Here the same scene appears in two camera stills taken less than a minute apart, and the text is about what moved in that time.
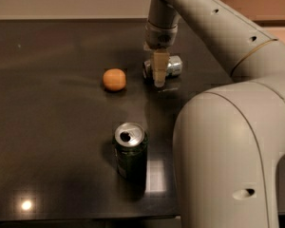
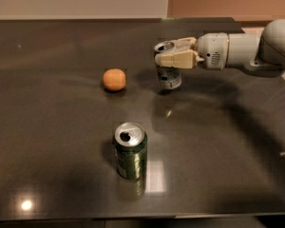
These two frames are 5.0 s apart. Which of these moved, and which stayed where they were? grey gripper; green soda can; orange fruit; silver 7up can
Moved: silver 7up can; grey gripper
Stayed: green soda can; orange fruit
